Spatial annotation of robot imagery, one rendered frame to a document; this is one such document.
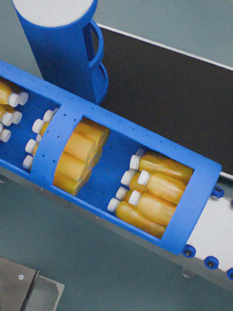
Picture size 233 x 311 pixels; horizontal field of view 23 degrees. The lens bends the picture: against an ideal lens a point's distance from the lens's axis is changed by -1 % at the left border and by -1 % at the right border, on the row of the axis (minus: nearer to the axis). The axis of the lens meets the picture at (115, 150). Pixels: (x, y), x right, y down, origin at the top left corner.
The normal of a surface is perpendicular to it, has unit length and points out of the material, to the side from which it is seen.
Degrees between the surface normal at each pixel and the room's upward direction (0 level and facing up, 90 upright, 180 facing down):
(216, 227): 0
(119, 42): 0
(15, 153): 33
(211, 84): 0
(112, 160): 19
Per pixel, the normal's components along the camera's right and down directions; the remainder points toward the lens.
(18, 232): -0.04, -0.25
